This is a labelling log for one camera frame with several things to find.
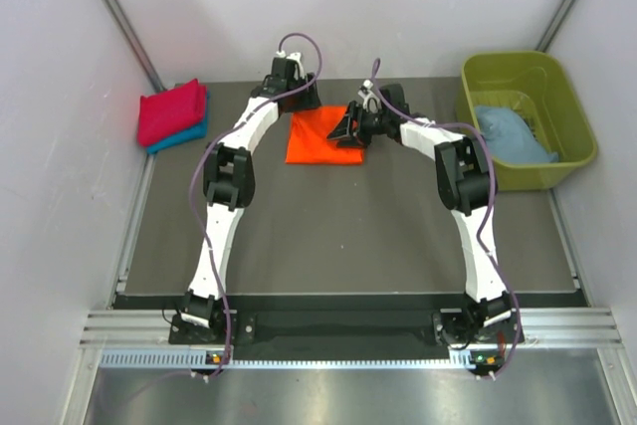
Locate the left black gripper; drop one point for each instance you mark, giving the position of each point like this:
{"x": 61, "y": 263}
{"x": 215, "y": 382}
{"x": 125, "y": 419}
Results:
{"x": 308, "y": 99}

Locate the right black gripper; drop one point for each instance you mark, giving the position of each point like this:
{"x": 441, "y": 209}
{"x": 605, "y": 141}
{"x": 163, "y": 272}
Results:
{"x": 357, "y": 113}

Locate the orange t shirt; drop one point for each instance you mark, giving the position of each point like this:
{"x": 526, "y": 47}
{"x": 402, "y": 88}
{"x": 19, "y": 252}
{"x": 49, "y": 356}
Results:
{"x": 308, "y": 143}

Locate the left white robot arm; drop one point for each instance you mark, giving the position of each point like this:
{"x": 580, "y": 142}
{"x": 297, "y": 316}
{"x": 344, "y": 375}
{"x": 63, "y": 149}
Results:
{"x": 228, "y": 187}

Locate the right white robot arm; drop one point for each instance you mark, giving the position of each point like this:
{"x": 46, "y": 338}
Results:
{"x": 467, "y": 186}

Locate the folded teal t shirt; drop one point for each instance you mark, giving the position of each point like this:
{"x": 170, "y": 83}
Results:
{"x": 196, "y": 131}

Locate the folded pink t shirt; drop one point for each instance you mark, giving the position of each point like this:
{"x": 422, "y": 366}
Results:
{"x": 170, "y": 112}

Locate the light blue t shirt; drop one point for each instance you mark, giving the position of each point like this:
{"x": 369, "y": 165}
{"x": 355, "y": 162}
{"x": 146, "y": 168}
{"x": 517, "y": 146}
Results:
{"x": 509, "y": 138}

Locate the olive green plastic bin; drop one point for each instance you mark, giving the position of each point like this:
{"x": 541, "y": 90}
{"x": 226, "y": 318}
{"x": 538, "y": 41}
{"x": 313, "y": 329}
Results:
{"x": 535, "y": 86}

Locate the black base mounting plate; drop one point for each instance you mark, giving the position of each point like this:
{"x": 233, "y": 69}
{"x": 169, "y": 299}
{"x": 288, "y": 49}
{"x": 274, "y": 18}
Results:
{"x": 422, "y": 327}

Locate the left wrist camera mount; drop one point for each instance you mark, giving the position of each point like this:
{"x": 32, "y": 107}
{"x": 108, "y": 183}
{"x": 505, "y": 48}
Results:
{"x": 289, "y": 66}

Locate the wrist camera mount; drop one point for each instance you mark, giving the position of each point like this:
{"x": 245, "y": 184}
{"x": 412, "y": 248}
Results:
{"x": 289, "y": 66}
{"x": 371, "y": 103}

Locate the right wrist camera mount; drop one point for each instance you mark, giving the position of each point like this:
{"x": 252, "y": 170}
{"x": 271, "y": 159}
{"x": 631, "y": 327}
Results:
{"x": 371, "y": 103}

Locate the slotted grey cable duct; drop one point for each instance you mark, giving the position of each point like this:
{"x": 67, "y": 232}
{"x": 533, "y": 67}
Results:
{"x": 209, "y": 361}

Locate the aluminium frame rail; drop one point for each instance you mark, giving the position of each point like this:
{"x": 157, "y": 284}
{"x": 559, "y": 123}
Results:
{"x": 550, "y": 328}

